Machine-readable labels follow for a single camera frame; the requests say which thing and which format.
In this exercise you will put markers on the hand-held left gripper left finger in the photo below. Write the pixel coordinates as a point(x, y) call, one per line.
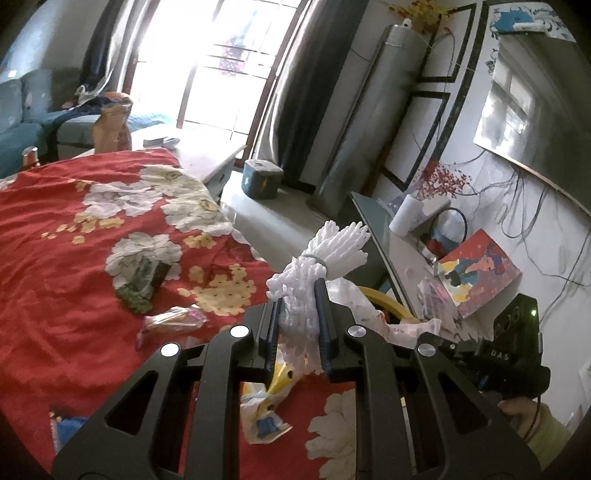
point(272, 330)

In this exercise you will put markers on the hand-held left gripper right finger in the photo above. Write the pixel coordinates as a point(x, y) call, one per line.
point(324, 332)

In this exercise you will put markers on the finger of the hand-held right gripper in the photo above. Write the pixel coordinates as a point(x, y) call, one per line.
point(456, 353)

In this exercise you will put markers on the white plastic bag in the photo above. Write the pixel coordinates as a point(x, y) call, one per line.
point(355, 304)

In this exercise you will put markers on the yellow round bin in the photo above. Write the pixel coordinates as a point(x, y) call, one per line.
point(392, 304)

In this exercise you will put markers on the white foam fruit net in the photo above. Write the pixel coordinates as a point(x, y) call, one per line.
point(334, 249)

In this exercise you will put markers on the person's right forearm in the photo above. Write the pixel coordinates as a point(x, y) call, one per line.
point(551, 431)

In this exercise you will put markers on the person's right hand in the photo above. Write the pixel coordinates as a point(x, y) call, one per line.
point(513, 411)

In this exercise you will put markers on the clear bead organiser box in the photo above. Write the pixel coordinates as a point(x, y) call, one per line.
point(434, 295)

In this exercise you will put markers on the colourful cartoon picture book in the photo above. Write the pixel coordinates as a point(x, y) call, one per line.
point(480, 272)

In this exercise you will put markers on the yellow and white wrapper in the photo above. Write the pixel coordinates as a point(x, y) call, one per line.
point(263, 415)

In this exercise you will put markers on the pink snack wrapper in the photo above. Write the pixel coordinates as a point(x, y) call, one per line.
point(175, 318)

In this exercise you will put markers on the glass-topped media cabinet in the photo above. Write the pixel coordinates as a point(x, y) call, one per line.
point(383, 230)

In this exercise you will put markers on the dark green wrapper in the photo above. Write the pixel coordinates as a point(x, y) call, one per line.
point(141, 281)

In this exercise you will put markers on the white cylindrical vase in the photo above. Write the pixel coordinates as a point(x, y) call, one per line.
point(406, 214)

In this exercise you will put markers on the blue storage box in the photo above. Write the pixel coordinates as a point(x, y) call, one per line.
point(261, 180)

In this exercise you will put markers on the red berry branches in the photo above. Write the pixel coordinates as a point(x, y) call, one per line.
point(441, 180)

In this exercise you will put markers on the white coffee table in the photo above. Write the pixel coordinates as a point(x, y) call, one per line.
point(203, 157)

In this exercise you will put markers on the small papers on table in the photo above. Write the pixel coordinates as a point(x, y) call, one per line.
point(159, 141)

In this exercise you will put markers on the silver standing air conditioner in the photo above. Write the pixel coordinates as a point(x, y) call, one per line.
point(369, 115)

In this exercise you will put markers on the blue snack packet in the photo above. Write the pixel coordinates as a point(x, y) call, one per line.
point(69, 427)

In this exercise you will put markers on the red floral blanket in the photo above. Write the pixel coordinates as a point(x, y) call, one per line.
point(55, 258)

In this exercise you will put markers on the dark curtain with grey lining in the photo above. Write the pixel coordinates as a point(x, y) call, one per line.
point(111, 50)
point(300, 92)

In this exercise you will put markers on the brown paper bag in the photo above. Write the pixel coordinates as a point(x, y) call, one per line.
point(111, 129)

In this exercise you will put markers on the metal drink can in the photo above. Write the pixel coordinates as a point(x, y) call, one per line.
point(30, 159)

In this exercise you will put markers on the blue fabric sofa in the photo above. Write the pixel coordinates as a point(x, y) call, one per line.
point(14, 134)

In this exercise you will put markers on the yellow artificial flowers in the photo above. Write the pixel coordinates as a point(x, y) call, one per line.
point(422, 10)

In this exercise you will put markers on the wall-mounted television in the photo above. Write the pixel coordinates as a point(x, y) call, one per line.
point(531, 115)

